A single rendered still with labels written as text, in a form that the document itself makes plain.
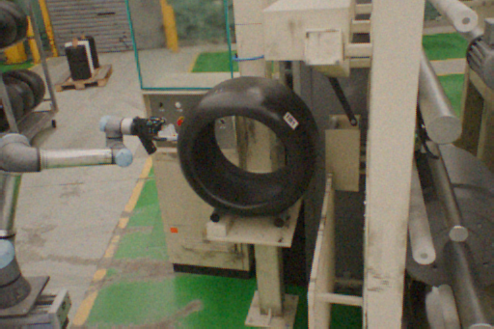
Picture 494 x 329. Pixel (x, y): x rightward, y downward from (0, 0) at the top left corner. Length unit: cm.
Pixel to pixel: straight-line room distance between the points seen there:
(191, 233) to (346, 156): 126
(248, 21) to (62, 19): 973
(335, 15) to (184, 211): 183
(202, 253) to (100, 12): 883
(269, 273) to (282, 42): 152
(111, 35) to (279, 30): 1001
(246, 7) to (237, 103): 49
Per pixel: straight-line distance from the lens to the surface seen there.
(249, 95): 168
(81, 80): 819
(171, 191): 278
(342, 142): 200
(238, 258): 290
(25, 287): 212
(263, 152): 215
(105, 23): 1123
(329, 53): 122
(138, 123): 197
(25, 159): 187
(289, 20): 132
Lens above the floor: 194
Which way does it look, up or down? 23 degrees down
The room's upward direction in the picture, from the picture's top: 5 degrees counter-clockwise
